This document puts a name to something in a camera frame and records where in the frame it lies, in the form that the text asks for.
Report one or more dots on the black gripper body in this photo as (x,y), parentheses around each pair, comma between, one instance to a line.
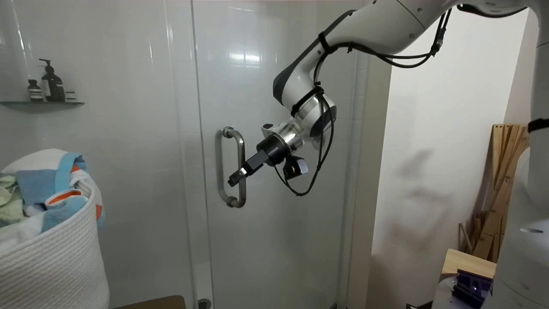
(271,152)

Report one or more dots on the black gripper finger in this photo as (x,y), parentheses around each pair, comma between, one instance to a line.
(238,178)
(248,164)

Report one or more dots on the glass shower door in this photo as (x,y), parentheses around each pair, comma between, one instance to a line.
(274,247)

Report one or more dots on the fixed glass shower panel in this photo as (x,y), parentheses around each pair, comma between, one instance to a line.
(130,173)

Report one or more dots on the glass shower shelf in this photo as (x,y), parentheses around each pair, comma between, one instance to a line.
(43,104)

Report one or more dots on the brown furniture piece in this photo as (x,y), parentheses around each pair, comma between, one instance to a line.
(154,303)

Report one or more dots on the small pale jar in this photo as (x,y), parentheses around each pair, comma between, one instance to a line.
(70,97)

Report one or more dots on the blue and orange towel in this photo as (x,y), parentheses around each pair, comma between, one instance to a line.
(43,192)

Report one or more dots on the dark pump bottle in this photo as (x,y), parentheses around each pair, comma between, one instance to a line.
(51,87)

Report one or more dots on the small dark jar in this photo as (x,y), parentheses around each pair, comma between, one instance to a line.
(34,92)

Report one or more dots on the light wooden board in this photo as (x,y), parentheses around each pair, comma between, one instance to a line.
(466,264)

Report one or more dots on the leaning wooden planks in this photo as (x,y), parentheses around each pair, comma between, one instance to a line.
(499,190)

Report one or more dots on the pale green cloth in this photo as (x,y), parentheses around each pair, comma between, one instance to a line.
(8,204)

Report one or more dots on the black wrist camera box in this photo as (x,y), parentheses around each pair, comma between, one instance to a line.
(295,168)

